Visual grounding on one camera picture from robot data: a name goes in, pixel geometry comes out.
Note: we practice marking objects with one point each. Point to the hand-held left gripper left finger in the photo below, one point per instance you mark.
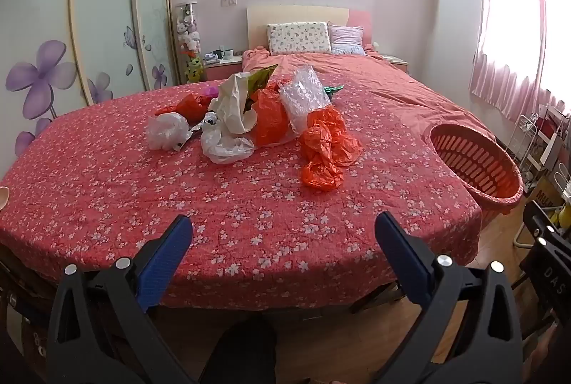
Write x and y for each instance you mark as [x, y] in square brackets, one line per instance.
[171, 248]

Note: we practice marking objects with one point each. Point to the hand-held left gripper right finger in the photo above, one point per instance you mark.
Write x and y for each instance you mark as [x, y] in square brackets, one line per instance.
[401, 259]

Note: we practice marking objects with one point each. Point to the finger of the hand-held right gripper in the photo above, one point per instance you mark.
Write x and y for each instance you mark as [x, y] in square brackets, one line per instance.
[546, 228]

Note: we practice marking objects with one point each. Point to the orange plastic laundry basket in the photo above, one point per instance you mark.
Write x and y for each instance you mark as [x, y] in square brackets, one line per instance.
[486, 170]

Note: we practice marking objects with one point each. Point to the white paw-print wrapping paper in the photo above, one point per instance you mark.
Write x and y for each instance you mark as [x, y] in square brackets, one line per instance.
[206, 123]

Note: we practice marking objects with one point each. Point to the large orange plastic bag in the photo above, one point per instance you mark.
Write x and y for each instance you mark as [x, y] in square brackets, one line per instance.
[323, 147]

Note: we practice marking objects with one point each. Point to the pink plastic bag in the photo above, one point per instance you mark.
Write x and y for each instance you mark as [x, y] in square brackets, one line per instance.
[209, 91]

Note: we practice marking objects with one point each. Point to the yellow bag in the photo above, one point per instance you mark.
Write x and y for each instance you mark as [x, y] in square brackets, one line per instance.
[563, 215]

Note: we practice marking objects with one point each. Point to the cardboard box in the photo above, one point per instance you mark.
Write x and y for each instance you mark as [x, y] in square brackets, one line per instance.
[545, 194]

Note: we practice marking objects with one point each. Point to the white storage trolley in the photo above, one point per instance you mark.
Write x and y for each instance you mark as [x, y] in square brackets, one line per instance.
[551, 134]

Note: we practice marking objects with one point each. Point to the clear plastic bag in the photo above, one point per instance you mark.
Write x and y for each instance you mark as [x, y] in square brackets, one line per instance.
[223, 145]

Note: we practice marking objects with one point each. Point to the white plastic bag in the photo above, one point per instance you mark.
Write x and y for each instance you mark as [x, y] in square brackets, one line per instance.
[167, 132]

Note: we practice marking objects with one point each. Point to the small orange plastic bag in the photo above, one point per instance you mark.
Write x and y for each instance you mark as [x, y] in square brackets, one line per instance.
[189, 105]

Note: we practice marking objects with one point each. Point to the cream plastic bag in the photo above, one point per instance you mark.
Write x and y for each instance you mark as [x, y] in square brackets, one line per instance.
[234, 105]

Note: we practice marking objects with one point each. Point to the bed with red duvet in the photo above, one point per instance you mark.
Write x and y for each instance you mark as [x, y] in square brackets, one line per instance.
[379, 89]

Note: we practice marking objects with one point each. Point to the green plush toy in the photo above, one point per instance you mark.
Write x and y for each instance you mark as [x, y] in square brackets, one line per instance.
[193, 69]

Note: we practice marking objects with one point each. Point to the small green wrapper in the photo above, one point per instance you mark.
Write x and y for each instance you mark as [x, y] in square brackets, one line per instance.
[333, 90]

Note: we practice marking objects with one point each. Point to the pink nightstand with mugs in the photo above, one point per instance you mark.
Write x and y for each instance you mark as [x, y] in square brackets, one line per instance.
[221, 69]

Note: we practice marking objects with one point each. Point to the clear bubble wrap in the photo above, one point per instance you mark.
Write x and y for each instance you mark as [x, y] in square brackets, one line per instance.
[303, 98]

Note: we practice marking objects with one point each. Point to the green yellow foil wrapper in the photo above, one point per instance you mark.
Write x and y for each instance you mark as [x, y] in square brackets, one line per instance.
[262, 78]

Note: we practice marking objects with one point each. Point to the white mug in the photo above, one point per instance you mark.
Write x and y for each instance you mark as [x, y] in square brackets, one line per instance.
[227, 53]

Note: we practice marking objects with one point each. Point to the pink curtain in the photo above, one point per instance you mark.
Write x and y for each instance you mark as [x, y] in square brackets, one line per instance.
[513, 18]

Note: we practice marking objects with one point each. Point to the clear tube of plush toys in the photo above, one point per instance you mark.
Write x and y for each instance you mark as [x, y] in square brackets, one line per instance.
[188, 29]

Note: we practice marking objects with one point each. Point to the purple ruffled pillow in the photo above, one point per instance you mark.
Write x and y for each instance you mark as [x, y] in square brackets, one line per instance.
[347, 39]

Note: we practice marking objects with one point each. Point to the floral glass sliding wardrobe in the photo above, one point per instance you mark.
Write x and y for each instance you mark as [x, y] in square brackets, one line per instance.
[89, 31]

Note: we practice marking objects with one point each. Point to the white floral pillow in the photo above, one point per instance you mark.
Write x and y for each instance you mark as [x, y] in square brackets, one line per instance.
[299, 38]

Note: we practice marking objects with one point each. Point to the beige and pink headboard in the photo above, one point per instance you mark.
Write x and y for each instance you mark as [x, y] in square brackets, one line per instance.
[303, 13]

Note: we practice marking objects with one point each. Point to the white tube frame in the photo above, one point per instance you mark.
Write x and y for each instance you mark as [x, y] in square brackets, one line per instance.
[523, 237]

